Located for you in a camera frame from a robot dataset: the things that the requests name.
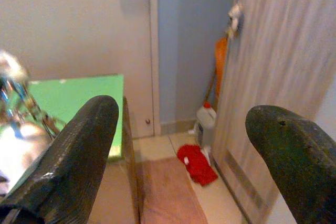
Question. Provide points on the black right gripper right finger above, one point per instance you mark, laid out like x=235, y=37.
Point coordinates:
x=302, y=161

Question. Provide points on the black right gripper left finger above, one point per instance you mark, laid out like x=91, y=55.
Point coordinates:
x=68, y=161

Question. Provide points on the white jug with red cap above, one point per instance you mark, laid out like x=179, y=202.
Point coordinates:
x=206, y=127

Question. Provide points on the red fluffy cloth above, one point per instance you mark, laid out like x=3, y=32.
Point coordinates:
x=197, y=166

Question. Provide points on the pink floor rug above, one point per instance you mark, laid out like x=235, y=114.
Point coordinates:
x=168, y=195

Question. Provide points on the light wood-grain wardrobe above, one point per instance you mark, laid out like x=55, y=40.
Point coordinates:
x=275, y=51

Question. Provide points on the orange broom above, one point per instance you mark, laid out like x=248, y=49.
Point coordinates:
x=221, y=58

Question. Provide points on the white hanging charm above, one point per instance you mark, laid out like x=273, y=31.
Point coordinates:
x=235, y=15

